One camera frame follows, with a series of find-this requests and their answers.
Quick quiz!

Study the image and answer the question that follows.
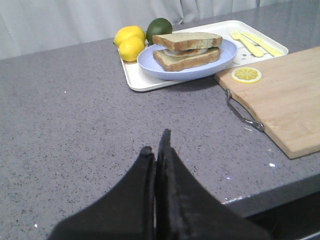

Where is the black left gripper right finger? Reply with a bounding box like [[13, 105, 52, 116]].
[[155, 129, 271, 240]]

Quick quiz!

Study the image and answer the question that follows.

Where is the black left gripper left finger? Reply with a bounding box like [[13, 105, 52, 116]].
[[49, 146, 156, 240]]

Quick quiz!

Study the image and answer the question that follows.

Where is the bread slice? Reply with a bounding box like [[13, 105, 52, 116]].
[[152, 32, 223, 52], [153, 47, 221, 72]]

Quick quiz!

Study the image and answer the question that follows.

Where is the light blue plate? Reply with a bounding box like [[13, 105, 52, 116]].
[[137, 39, 238, 81]]

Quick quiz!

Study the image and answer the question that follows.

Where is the fried egg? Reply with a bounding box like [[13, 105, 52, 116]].
[[163, 48, 209, 58]]

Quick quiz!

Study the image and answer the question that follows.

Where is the white rectangular tray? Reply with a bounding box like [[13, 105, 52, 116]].
[[122, 20, 289, 92]]

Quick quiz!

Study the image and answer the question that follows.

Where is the lemon slice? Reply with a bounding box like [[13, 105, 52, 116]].
[[231, 67, 262, 84]]

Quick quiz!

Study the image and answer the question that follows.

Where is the wooden cutting board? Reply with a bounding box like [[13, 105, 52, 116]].
[[215, 47, 320, 159]]

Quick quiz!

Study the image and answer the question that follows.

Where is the front yellow lemon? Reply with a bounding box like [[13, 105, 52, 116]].
[[118, 36, 145, 62]]

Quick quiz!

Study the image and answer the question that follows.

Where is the yellow lemon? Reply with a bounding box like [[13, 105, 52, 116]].
[[113, 25, 146, 47], [118, 36, 145, 62]]

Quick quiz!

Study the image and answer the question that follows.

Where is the rear yellow lemon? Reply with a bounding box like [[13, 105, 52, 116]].
[[113, 25, 146, 47]]

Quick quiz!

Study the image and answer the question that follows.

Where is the yellow plastic fork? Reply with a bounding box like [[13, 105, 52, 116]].
[[230, 30, 265, 58]]

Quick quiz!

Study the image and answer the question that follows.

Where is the yellow plastic knife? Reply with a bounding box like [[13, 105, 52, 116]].
[[241, 32, 283, 57]]

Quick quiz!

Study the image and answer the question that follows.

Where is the green lime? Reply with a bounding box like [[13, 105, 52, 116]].
[[146, 17, 173, 45]]

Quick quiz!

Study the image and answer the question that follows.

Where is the grey curtain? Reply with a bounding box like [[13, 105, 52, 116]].
[[0, 0, 301, 60]]

